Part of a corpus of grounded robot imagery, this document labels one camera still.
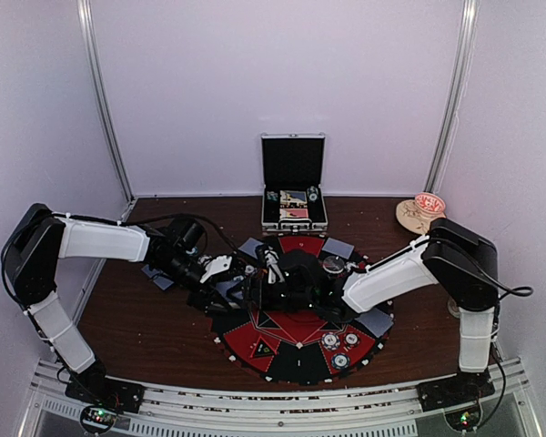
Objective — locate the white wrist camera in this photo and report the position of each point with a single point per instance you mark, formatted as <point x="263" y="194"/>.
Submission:
<point x="217" y="265"/>
<point x="269" y="258"/>

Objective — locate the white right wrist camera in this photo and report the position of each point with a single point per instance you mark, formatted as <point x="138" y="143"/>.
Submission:
<point x="269" y="258"/>

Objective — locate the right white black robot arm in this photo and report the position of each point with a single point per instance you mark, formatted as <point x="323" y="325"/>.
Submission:
<point x="464" y="264"/>

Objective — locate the blue chip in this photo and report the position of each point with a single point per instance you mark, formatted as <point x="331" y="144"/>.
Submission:
<point x="340" y="361"/>

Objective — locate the red white patterned bowl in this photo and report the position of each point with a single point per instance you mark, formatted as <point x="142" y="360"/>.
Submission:
<point x="429" y="203"/>

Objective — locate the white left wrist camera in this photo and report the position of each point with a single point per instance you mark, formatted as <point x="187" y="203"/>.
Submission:
<point x="217" y="265"/>

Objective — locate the aluminium poker case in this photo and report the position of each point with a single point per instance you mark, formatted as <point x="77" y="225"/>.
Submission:
<point x="292" y="162"/>

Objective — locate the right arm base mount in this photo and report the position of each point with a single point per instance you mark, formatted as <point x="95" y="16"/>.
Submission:
<point x="463" y="387"/>

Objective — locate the aluminium front rail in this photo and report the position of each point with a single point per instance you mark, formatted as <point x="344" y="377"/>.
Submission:
<point x="387" y="410"/>

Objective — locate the card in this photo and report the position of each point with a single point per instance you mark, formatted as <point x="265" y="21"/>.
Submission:
<point x="376" y="321"/>
<point x="253" y="247"/>
<point x="338" y="248"/>

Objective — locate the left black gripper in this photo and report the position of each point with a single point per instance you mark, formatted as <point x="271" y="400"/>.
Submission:
<point x="203" y="299"/>

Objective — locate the card decks in case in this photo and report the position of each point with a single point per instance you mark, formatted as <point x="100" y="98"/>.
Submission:
<point x="293" y="204"/>

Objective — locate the round red black poker mat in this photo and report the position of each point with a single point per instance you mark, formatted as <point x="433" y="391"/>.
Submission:
<point x="281" y="346"/>

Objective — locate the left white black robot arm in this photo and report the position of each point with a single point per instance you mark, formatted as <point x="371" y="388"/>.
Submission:
<point x="38" y="256"/>

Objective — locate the chips in case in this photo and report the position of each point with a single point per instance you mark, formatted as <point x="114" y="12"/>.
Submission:
<point x="313" y="194"/>

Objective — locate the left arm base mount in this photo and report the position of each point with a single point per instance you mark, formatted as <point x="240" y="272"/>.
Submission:
<point x="119" y="396"/>

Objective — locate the round wooden board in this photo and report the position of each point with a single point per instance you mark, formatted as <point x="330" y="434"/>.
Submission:
<point x="412" y="218"/>

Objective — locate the chip stack under right arm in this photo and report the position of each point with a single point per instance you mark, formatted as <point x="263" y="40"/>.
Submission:
<point x="453" y="308"/>

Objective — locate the clear dealer button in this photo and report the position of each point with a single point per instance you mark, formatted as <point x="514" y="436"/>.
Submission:
<point x="334" y="265"/>

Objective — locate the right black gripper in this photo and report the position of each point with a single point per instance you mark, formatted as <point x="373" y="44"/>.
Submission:
<point x="249" y="293"/>

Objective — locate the white chip stack near ten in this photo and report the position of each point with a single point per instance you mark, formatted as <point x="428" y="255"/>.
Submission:
<point x="330" y="341"/>

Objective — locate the blue checkered card deck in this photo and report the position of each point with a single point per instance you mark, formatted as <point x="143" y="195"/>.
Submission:
<point x="232" y="292"/>

